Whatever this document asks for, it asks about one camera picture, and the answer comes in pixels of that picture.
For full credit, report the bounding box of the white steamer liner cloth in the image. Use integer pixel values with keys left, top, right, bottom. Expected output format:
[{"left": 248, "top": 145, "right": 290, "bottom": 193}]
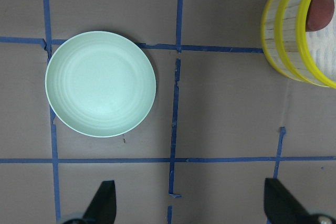
[{"left": 306, "top": 0, "right": 335, "bottom": 81}]

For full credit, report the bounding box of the light green plate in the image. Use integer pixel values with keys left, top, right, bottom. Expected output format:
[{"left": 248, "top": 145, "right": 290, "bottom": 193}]
[{"left": 45, "top": 31, "right": 156, "bottom": 137}]

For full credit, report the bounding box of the yellow steamer bottom layer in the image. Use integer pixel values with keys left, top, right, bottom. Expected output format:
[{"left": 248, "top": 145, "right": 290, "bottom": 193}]
[{"left": 260, "top": 0, "right": 301, "bottom": 81}]

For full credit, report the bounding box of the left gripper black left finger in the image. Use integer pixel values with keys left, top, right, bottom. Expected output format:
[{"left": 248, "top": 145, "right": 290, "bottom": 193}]
[{"left": 82, "top": 180, "right": 117, "bottom": 224}]

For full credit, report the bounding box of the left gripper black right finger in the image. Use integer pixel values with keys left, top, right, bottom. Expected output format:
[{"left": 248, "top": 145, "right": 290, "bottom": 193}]
[{"left": 264, "top": 178, "right": 315, "bottom": 224}]

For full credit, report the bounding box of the yellow steamer top layer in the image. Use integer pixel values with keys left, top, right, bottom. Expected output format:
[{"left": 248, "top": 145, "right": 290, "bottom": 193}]
[{"left": 274, "top": 0, "right": 335, "bottom": 88}]

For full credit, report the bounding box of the brown bun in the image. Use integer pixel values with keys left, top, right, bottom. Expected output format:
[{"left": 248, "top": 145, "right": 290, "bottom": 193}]
[{"left": 306, "top": 0, "right": 335, "bottom": 32}]

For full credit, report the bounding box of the yellow steamer layer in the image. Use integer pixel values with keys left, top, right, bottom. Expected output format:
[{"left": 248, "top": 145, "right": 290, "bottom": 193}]
[
  {"left": 260, "top": 0, "right": 301, "bottom": 81},
  {"left": 274, "top": 0, "right": 335, "bottom": 88}
]

